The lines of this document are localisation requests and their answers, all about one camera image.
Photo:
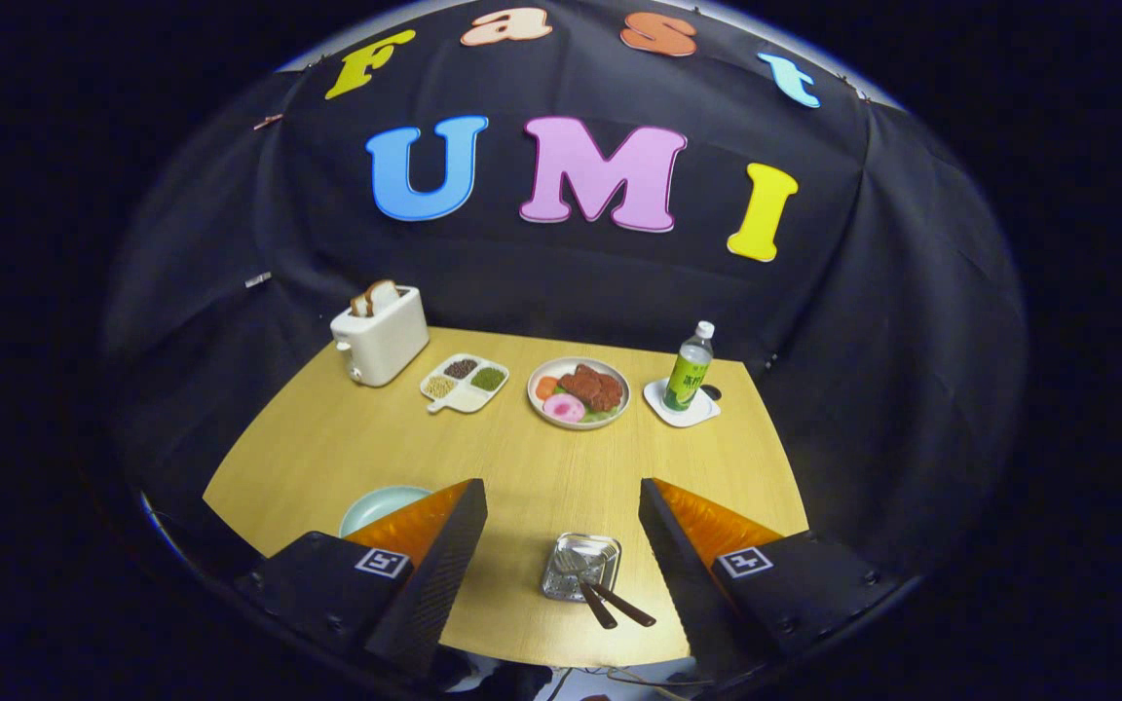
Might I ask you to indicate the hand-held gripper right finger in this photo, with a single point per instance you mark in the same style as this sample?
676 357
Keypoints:
683 584

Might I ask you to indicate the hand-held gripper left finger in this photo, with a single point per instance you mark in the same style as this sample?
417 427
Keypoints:
434 584

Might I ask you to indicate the light teal plate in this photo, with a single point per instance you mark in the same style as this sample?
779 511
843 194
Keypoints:
376 506

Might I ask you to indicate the perforated metal tray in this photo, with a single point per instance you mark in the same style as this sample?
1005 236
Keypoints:
561 584

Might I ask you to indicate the white square coaster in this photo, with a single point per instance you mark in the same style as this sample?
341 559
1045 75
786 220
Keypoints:
692 417

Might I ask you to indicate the green lettuce leaf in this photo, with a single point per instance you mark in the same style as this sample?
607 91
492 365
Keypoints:
602 415

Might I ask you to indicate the white divided condiment dish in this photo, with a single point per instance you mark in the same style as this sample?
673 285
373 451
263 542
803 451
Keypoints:
468 397

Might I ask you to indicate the small black object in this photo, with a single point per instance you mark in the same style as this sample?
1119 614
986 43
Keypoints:
711 392

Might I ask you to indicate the yellow beans pile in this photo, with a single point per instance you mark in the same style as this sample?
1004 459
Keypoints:
439 387

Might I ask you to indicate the green label water bottle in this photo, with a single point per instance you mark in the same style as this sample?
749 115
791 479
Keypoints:
686 380

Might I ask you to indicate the white plate with food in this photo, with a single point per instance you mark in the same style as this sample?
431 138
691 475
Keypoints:
546 409

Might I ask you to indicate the green beans pile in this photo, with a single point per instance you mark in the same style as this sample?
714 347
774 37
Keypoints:
488 379

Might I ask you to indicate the pink ham slice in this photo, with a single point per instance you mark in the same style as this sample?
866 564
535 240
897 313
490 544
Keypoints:
564 408

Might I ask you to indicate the brown meat slices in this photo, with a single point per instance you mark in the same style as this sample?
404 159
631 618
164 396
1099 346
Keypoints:
595 387

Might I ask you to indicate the dark beans pile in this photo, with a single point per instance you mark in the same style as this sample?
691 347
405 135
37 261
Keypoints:
461 368

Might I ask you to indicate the orange carrot slice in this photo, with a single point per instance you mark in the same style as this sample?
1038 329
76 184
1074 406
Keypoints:
546 387

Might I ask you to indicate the white toaster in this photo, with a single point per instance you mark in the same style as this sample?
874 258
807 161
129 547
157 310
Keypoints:
386 341

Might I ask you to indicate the toast bread slice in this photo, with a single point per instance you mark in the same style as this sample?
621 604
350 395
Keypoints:
384 295
360 304

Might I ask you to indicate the black backdrop cloth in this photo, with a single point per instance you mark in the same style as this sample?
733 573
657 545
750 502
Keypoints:
542 273

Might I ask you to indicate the white clothes clip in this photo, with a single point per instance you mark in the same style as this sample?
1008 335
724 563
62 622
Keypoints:
257 279

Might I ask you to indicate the pink clothes clip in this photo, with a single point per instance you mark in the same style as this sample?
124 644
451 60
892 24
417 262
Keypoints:
267 122

